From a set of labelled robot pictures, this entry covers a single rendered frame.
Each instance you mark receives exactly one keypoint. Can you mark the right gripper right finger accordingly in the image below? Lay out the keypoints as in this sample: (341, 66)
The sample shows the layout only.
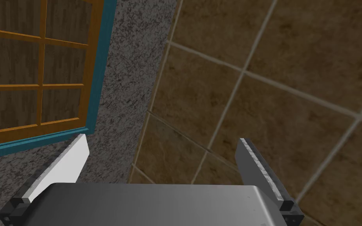
(256, 169)

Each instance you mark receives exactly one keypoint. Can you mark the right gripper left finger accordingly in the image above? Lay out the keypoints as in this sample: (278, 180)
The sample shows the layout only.
(62, 167)

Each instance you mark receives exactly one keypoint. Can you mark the wooden window with teal frame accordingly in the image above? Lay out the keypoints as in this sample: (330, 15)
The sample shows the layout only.
(39, 72)

